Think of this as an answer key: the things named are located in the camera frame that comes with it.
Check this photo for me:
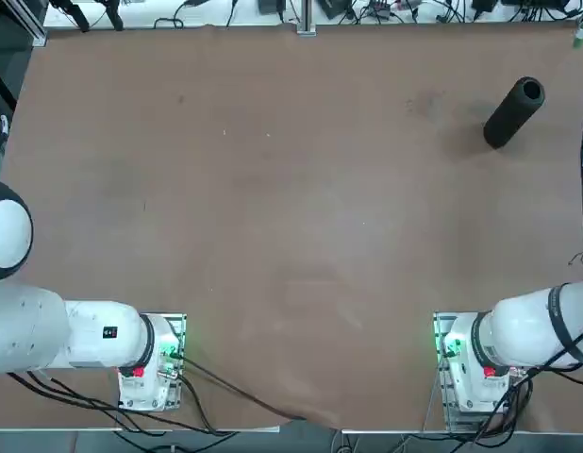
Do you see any black cylindrical vase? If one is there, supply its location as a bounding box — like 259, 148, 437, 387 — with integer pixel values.
482, 76, 546, 151

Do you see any black tripod leg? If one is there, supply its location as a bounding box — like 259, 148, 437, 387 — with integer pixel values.
49, 0, 91, 34
100, 0, 125, 31

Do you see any black cable across table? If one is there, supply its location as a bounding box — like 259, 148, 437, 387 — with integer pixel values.
177, 356, 308, 422

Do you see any aluminium camera post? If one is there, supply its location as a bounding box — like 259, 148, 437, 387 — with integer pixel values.
296, 0, 318, 37

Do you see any black looped cable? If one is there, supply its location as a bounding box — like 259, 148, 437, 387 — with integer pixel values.
153, 0, 198, 30

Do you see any aluminium rail corner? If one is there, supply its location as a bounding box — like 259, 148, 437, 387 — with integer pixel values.
0, 0, 49, 48

